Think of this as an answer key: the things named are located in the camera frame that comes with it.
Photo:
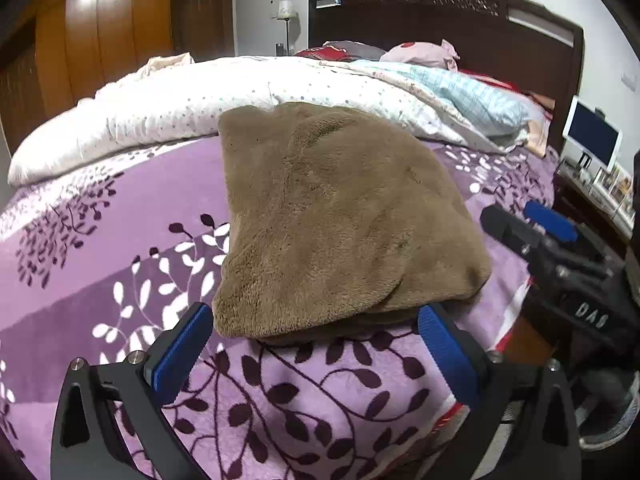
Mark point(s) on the bedside table lamp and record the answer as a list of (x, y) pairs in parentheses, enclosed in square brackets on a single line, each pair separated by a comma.
[(286, 10)]

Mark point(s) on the dark wooden nightstand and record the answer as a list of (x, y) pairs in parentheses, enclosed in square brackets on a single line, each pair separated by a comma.
[(580, 205)]

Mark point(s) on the white monitor screen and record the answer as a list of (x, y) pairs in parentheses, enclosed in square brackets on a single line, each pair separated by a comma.
[(592, 132)]

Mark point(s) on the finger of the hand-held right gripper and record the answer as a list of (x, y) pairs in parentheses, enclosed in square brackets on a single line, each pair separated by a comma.
[(510, 230), (550, 222)]

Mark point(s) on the wooden door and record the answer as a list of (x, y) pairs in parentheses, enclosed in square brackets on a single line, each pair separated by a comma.
[(202, 25)]

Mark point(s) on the wooden bed frame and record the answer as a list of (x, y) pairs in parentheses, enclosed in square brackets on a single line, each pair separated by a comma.
[(530, 342)]

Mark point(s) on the dark wooden headboard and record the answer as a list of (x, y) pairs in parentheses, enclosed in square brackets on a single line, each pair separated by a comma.
[(425, 20)]

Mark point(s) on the person's grey shoe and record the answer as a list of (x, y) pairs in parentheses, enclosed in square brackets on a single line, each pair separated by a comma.
[(610, 425)]

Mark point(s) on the brown fleece garment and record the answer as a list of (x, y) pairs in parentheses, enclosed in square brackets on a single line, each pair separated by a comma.
[(340, 220)]

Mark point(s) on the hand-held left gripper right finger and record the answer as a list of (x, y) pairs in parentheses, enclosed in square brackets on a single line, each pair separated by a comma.
[(447, 360)]

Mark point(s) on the white dotted duvet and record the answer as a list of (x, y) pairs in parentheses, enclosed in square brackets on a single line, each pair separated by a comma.
[(175, 105)]

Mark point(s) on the red striped sheet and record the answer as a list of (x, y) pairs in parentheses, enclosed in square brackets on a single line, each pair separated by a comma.
[(510, 310)]

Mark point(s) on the wooden wardrobe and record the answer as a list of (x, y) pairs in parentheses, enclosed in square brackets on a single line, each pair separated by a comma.
[(80, 30)]

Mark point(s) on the light blue checked quilt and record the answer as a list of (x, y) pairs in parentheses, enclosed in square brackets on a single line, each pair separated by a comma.
[(470, 95)]

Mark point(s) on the white wall switch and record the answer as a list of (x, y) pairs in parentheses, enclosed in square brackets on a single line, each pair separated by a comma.
[(628, 81)]

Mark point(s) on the pale pink cloth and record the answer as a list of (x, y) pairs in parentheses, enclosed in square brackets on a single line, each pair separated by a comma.
[(167, 62)]

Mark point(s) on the pink pillow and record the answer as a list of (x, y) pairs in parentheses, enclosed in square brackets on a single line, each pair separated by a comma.
[(417, 55)]

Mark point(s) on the purple leaf-print blanket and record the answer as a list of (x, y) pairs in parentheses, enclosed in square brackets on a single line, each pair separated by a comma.
[(125, 240)]

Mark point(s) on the red pillow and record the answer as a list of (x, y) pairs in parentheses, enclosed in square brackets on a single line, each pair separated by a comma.
[(325, 54)]

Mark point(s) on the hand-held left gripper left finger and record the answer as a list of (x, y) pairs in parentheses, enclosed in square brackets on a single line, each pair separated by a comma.
[(180, 355)]

